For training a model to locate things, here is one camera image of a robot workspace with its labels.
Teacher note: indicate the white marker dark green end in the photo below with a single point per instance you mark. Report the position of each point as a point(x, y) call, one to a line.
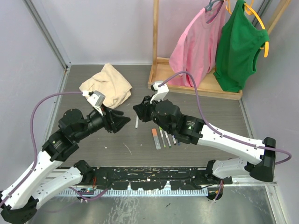
point(167, 138)

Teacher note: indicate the green tank top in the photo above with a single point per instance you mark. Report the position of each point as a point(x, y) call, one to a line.
point(238, 50)

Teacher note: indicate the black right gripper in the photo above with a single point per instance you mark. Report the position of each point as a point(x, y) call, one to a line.
point(142, 109)

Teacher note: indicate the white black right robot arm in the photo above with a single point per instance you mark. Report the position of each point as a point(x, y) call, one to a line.
point(253, 157)

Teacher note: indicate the grey clothes hanger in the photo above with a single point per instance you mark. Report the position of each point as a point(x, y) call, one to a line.
point(211, 3)

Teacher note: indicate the white marker lime end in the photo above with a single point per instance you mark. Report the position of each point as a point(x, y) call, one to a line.
point(162, 137)

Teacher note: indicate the white marker black end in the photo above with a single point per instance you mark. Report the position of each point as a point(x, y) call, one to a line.
point(174, 140)

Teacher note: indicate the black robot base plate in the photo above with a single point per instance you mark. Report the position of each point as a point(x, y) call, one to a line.
point(146, 178)

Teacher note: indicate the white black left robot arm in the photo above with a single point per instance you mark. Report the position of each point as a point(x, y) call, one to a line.
point(20, 202)

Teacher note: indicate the aluminium frame rail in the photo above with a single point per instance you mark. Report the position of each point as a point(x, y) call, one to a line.
point(46, 33)

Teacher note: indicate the beige cloth bag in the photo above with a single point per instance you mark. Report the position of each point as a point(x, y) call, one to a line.
point(110, 82)

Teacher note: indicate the white marker blue end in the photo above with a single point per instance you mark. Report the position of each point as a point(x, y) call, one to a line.
point(136, 122)

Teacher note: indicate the pink t-shirt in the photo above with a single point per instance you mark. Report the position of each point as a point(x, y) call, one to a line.
point(196, 48)

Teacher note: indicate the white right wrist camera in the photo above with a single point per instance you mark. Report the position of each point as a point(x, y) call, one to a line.
point(160, 91)

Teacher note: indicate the grey highlighter orange tip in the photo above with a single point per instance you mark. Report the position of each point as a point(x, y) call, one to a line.
point(156, 139)

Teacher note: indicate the yellow clothes hanger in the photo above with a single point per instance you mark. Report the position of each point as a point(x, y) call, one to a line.
point(250, 11)

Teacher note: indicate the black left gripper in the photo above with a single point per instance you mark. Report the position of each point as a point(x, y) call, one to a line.
point(112, 122)

